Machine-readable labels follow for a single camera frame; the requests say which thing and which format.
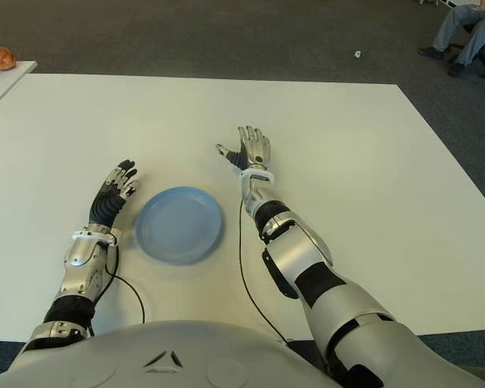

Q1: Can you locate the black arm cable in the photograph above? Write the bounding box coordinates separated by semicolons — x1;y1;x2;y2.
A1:
238;179;292;344
88;232;146;337

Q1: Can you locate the white side table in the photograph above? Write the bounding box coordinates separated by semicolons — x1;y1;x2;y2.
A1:
0;60;38;116

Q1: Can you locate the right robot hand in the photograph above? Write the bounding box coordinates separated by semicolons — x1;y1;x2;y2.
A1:
215;125;272;171

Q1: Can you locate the grey robot torso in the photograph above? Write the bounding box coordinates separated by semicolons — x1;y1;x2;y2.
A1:
0;320;389;388

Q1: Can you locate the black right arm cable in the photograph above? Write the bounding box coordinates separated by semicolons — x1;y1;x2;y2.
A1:
238;179;292;344

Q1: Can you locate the blue round plate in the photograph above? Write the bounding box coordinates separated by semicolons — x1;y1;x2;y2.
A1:
133;186;226;266

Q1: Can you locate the seated person in jeans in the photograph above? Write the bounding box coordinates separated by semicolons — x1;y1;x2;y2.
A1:
419;0;485;78

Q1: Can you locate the reddish brown bread roll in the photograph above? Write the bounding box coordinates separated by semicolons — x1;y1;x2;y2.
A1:
0;47;17;71

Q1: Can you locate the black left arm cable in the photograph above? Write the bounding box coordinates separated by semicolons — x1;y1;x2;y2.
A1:
88;232;146;337

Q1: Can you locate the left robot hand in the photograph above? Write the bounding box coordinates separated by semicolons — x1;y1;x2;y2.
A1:
89;159;141;227

